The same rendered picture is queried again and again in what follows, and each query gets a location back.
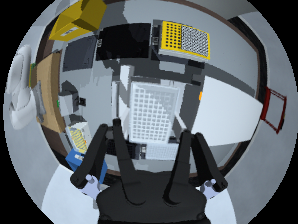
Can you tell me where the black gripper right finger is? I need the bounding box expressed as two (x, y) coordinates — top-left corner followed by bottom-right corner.
(166, 112), (228, 205)

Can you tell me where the blue open-top bin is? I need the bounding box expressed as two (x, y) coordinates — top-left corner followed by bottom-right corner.
(65, 148), (108, 184)

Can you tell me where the light grey bench mat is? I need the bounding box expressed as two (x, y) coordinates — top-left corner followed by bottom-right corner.
(51, 0), (258, 139)

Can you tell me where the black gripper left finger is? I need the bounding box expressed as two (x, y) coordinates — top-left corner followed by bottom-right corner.
(70, 106), (147, 206)

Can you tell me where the yellow bin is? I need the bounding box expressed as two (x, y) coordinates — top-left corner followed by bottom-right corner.
(49, 0), (107, 42)

